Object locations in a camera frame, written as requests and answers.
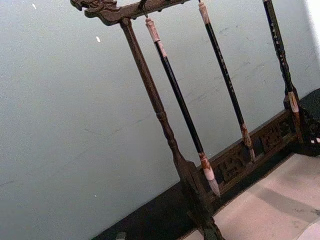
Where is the large white-tipped calligraphy brush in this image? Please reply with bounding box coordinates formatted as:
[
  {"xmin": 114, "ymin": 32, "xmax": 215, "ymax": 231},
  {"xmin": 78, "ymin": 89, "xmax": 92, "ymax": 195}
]
[{"xmin": 144, "ymin": 17, "xmax": 221, "ymax": 198}]

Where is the dark carved wooden brush rack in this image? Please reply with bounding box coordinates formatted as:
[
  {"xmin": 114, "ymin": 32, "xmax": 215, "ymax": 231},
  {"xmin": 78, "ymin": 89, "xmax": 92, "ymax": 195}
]
[{"xmin": 70, "ymin": 0, "xmax": 320, "ymax": 240}]

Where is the pale felt writing mat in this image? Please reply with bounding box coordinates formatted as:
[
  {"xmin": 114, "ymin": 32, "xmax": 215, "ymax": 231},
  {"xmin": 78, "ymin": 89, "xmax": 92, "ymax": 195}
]
[{"xmin": 189, "ymin": 152, "xmax": 320, "ymax": 240}]

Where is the slim dark-tipped calligraphy brush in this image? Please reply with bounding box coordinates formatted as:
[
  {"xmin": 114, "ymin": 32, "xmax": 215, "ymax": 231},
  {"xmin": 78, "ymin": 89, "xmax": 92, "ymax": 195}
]
[{"xmin": 198, "ymin": 0, "xmax": 257, "ymax": 164}]

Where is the black table cloth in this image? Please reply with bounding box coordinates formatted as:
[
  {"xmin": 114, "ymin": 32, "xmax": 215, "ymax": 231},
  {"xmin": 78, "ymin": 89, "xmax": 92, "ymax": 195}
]
[{"xmin": 89, "ymin": 87, "xmax": 320, "ymax": 240}]

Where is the black patterned calligraphy brush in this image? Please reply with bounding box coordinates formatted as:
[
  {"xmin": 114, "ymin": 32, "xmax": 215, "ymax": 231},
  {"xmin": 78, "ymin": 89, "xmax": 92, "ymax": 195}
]
[{"xmin": 262, "ymin": 0, "xmax": 302, "ymax": 133}]

